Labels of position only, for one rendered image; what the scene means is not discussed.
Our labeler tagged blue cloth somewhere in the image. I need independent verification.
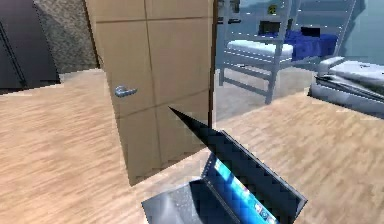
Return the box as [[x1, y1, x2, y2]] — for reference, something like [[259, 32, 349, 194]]
[[263, 29, 339, 62]]

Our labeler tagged white wooden chair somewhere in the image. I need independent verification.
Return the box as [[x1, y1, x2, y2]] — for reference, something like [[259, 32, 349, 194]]
[[218, 0, 357, 105]]

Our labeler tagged silver lever door handle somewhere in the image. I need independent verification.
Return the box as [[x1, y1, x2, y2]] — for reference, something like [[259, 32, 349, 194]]
[[114, 85, 139, 98]]

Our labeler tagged light wooden room door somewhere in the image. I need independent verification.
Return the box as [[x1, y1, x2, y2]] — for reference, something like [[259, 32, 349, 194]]
[[83, 0, 219, 187]]

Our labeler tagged white bed with pillow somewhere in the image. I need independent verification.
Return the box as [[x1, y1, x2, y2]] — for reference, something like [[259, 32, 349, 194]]
[[308, 55, 384, 120]]

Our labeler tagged dark cabinet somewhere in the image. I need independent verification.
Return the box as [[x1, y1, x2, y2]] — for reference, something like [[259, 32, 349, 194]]
[[0, 0, 62, 96]]

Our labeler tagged gray laptop with blue screen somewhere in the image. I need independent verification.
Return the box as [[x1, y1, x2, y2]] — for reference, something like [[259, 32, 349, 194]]
[[141, 106, 308, 224]]

